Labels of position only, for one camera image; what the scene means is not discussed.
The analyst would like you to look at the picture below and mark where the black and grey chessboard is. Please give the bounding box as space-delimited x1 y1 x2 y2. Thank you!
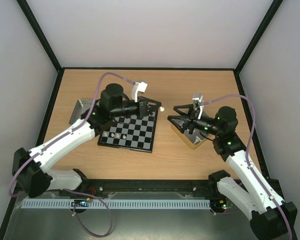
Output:
97 110 159 153

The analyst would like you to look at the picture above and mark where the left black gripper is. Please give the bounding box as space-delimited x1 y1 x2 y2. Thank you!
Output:
110 96 160 120

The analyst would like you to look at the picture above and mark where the light blue cable duct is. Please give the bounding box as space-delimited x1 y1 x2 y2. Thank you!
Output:
21 199 211 210

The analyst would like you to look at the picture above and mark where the metal base plate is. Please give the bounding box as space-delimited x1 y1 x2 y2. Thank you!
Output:
3 193 255 240

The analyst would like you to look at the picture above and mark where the gold metal tin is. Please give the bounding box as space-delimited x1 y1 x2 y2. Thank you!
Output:
171 124 209 150

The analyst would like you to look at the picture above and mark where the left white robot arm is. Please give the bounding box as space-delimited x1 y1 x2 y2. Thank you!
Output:
12 82 162 198

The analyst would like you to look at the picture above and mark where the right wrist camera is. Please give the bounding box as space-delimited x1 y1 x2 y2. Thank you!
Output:
192 93 204 110

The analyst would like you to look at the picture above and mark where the white piece in tin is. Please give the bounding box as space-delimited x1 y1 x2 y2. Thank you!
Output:
192 138 202 146

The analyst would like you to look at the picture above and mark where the black aluminium frame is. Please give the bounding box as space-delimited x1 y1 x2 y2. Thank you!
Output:
0 0 300 240

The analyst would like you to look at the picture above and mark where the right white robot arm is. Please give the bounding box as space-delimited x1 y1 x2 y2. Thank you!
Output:
167 104 298 240

